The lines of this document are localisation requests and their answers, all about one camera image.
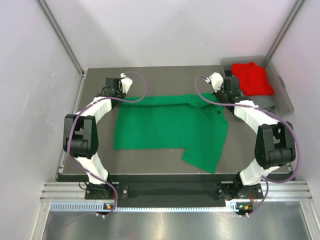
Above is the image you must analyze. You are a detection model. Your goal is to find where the grey folded t shirt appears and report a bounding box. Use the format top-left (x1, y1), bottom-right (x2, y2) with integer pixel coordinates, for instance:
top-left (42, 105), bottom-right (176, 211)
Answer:
top-left (245, 95), bottom-right (276, 113)

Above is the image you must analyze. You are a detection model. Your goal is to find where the green t shirt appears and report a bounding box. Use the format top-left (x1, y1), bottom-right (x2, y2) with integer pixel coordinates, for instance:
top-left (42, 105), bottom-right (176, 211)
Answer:
top-left (113, 92), bottom-right (228, 174)

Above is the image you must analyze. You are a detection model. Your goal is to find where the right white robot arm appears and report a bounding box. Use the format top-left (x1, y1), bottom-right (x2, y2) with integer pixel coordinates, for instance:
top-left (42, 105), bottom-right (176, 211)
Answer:
top-left (208, 72), bottom-right (296, 198)

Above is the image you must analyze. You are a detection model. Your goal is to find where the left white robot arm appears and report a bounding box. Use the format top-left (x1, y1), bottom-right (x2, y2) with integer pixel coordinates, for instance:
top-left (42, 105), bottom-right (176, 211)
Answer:
top-left (63, 73), bottom-right (133, 199)

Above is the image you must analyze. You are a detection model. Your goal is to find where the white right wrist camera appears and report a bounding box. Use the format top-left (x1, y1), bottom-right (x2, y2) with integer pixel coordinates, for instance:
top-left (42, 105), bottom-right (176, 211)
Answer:
top-left (204, 72), bottom-right (224, 93)

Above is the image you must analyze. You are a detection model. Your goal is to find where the slotted cable duct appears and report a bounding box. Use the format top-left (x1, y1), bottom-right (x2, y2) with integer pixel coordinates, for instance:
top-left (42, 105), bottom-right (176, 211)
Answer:
top-left (50, 201), bottom-right (252, 213)

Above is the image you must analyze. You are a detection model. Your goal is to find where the aluminium frame rail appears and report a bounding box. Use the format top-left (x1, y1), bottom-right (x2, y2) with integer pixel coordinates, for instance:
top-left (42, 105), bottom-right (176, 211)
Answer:
top-left (40, 181), bottom-right (313, 202)

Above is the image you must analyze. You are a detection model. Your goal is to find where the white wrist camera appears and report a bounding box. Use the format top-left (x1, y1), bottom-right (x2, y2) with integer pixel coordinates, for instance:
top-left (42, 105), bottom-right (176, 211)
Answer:
top-left (120, 73), bottom-right (133, 94)
top-left (204, 72), bottom-right (224, 93)

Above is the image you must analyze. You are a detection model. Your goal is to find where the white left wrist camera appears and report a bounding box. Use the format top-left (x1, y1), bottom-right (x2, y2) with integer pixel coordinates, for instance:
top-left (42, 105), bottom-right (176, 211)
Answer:
top-left (120, 73), bottom-right (133, 94)

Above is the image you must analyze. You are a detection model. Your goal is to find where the clear plastic bin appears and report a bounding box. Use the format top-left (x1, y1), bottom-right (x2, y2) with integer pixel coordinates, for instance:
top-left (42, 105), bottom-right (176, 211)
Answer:
top-left (219, 55), bottom-right (294, 116)

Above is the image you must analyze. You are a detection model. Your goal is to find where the red folded t shirt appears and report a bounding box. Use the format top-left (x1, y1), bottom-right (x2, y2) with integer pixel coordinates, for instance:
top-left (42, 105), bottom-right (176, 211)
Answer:
top-left (231, 61), bottom-right (275, 97)

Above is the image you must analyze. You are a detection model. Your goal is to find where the black folded t shirt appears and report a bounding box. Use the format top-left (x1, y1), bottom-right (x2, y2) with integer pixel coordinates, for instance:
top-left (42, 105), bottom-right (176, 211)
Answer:
top-left (224, 70), bottom-right (233, 77)

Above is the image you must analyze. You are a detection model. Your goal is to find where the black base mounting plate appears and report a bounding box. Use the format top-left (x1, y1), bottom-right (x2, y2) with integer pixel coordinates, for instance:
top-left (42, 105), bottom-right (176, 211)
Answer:
top-left (85, 173), bottom-right (263, 207)

